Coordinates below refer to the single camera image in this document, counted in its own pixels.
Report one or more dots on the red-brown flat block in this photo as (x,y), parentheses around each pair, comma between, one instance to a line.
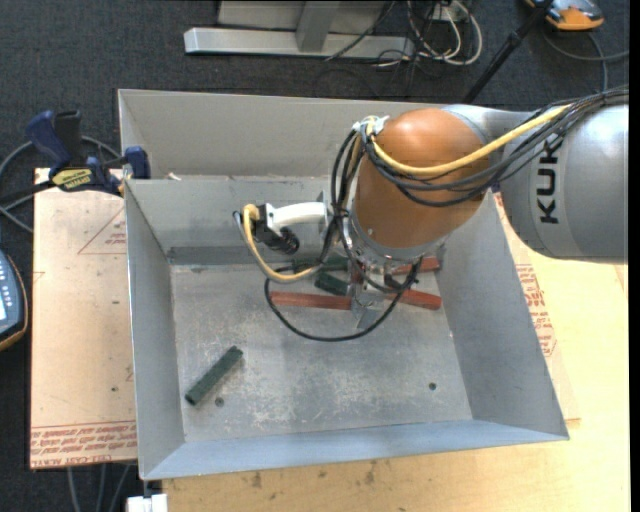
(425,299)
(429,266)
(310,300)

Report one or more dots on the black cylinder on white bracket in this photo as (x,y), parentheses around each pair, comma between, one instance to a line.
(295,214)

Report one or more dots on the grey metal bin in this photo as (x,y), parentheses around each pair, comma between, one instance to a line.
(310,370)

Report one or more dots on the brown cardboard board red print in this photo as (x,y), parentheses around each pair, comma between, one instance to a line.
(80,310)

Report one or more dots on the dark green flat block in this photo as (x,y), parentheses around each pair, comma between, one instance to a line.
(214,376)
(331,283)
(306,264)

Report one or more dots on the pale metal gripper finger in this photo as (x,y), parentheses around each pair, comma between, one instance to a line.
(369,317)
(360,305)

